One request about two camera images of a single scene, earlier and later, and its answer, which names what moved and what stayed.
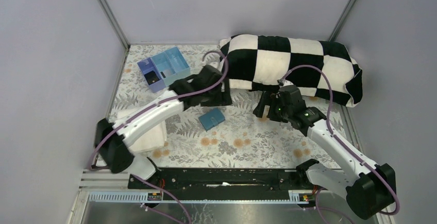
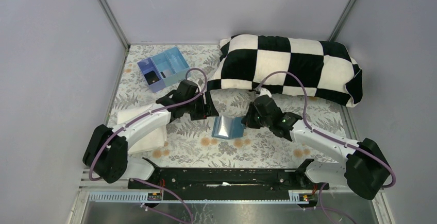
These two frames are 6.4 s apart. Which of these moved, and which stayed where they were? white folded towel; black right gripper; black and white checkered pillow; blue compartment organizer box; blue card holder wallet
Moved: blue card holder wallet; black right gripper
Stayed: white folded towel; black and white checkered pillow; blue compartment organizer box
